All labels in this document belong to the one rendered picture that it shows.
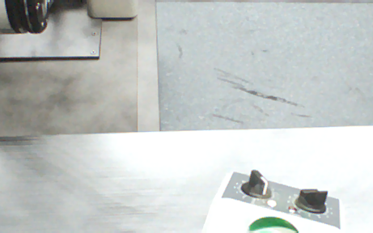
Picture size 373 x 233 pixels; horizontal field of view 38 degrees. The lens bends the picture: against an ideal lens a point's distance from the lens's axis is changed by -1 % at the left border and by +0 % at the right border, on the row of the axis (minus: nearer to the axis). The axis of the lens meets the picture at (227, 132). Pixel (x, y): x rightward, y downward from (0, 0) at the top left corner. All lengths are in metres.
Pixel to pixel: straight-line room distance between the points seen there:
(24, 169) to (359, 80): 1.46
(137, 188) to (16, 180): 0.13
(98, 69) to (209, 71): 0.62
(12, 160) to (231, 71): 1.29
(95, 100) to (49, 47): 0.21
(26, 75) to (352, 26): 1.29
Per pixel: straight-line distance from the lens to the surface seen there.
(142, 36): 1.40
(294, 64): 1.92
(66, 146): 0.65
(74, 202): 0.60
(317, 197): 0.54
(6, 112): 1.25
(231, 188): 0.54
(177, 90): 1.77
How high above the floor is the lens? 1.24
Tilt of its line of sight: 49 degrees down
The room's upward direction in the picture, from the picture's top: 7 degrees clockwise
